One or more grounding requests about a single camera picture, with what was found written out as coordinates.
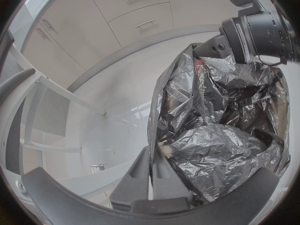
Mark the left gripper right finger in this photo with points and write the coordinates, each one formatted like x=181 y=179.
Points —
x=168 y=186

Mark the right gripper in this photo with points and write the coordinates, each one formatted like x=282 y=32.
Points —
x=257 y=36

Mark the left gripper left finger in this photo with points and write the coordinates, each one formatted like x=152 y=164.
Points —
x=138 y=186

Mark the black plastic bag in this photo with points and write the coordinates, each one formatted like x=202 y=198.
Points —
x=211 y=149

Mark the beige cabinet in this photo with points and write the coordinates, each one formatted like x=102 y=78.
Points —
x=93 y=31

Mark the dark grey white-framed chair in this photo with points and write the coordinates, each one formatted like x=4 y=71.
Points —
x=44 y=106

